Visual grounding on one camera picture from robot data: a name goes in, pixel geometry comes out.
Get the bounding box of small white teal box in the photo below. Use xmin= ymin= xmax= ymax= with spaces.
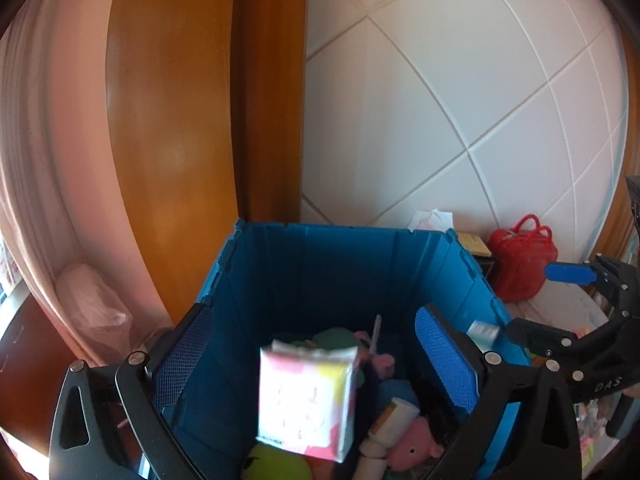
xmin=467 ymin=321 xmax=501 ymax=352

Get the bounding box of blue plastic storage crate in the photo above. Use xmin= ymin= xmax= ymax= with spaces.
xmin=160 ymin=218 xmax=531 ymax=480

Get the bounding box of pink plastic toy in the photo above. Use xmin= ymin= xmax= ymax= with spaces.
xmin=352 ymin=314 xmax=396 ymax=378

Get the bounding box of small white bottle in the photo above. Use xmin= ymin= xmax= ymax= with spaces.
xmin=357 ymin=437 xmax=396 ymax=480

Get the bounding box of dark green plush toy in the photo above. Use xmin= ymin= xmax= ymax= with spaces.
xmin=290 ymin=327 xmax=361 ymax=356

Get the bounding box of dark wooden cabinet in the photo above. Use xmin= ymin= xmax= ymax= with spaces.
xmin=0 ymin=300 xmax=66 ymax=461

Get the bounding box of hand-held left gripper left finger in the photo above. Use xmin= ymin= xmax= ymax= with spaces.
xmin=48 ymin=302 xmax=216 ymax=480

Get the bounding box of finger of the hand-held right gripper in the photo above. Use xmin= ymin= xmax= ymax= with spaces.
xmin=545 ymin=255 xmax=632 ymax=306
xmin=504 ymin=316 xmax=590 ymax=382

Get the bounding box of pink pig plush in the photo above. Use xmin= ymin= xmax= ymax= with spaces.
xmin=387 ymin=415 xmax=446 ymax=471

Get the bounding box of wooden headboard frame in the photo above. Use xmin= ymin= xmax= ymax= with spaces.
xmin=105 ymin=0 xmax=640 ymax=328

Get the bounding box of yellow-green plush ball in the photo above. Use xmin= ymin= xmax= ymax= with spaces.
xmin=242 ymin=442 xmax=313 ymax=480

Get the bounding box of black gift box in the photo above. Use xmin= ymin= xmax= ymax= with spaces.
xmin=475 ymin=255 xmax=498 ymax=293

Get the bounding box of white padded headboard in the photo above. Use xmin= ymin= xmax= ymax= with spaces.
xmin=300 ymin=0 xmax=631 ymax=241

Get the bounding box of red hard-shell carry case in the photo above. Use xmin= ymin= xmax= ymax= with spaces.
xmin=487 ymin=214 xmax=560 ymax=303

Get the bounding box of pink white tissue box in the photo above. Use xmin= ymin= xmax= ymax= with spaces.
xmin=407 ymin=207 xmax=456 ymax=233

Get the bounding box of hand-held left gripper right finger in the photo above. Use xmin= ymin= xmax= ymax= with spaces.
xmin=414 ymin=304 xmax=583 ymax=480

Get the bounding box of pink patterned white packet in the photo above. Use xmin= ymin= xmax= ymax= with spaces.
xmin=256 ymin=339 xmax=359 ymax=462

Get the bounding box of white bottle orange label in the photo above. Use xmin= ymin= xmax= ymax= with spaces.
xmin=369 ymin=397 xmax=421 ymax=446

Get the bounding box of pile of colourful packets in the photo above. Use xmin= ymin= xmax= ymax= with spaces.
xmin=575 ymin=400 xmax=616 ymax=476

